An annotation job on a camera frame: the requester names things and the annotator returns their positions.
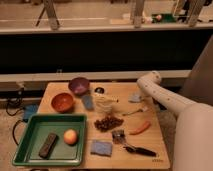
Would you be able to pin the blue box on floor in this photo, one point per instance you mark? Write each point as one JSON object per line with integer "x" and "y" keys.
{"x": 29, "y": 111}

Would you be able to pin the dark rectangular block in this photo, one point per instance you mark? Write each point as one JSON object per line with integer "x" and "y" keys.
{"x": 48, "y": 145}

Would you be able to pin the purple bowl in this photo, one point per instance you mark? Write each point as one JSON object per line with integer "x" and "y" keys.
{"x": 79, "y": 85}

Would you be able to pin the pile of brown nuts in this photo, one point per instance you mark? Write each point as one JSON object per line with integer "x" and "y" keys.
{"x": 108, "y": 123}

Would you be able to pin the orange round fruit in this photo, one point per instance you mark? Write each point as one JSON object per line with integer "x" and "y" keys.
{"x": 70, "y": 137}

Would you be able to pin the blue-grey oval object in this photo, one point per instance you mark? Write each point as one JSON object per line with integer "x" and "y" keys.
{"x": 87, "y": 102}

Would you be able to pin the orange-brown bowl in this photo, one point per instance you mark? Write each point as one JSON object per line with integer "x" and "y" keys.
{"x": 62, "y": 102}

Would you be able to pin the orange carrot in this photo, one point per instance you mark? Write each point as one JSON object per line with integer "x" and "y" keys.
{"x": 141, "y": 129}

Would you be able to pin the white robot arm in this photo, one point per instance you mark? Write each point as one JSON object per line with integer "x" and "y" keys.
{"x": 193, "y": 146}

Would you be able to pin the small black round object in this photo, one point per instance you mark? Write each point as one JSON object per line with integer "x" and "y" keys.
{"x": 99, "y": 90}

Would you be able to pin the small grey towel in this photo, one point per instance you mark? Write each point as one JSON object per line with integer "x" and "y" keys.
{"x": 135, "y": 98}

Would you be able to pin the green plastic tray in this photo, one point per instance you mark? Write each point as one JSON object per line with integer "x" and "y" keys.
{"x": 37, "y": 130}

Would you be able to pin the blue sponge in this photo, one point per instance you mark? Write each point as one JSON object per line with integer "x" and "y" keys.
{"x": 101, "y": 148}

